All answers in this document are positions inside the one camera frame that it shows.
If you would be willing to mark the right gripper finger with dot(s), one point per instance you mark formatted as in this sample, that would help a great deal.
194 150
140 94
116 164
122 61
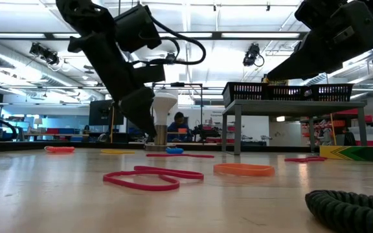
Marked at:
316 61

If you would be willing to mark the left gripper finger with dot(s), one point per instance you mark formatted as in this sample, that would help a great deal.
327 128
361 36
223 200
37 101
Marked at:
139 110

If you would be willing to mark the black slotted plastic basket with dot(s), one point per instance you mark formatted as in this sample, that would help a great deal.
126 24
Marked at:
329 94
244 94
287 94

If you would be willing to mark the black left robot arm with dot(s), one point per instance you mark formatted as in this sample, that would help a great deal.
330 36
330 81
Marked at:
86 13

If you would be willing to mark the small white desk lamp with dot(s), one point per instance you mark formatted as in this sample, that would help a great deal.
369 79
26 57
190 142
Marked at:
38 122

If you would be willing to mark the white bulb lamp metal base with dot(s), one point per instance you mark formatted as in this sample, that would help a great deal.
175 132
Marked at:
165 103

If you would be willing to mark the black monitor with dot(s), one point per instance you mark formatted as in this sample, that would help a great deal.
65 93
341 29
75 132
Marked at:
104 113

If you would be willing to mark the person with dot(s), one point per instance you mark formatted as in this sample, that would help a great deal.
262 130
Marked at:
177 127

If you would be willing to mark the yellow rubber band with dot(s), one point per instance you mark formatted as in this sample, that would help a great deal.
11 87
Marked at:
117 151

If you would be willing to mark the grey perforated metal shelf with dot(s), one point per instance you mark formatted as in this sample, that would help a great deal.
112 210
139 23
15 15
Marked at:
287 108

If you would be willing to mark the red storage bins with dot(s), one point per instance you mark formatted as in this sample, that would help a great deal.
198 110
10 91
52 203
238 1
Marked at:
351 111

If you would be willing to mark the black background robot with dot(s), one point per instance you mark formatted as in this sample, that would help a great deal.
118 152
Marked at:
206 132

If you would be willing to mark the dark red rubber band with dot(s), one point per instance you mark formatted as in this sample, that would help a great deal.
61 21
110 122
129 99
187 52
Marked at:
125 184

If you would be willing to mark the orange rubber band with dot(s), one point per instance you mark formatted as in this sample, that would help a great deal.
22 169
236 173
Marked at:
244 171

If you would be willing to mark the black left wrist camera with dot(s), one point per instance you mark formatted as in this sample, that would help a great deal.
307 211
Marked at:
138 27

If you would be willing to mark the small black ceiling camera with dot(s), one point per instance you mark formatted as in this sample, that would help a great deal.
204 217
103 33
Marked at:
171 57

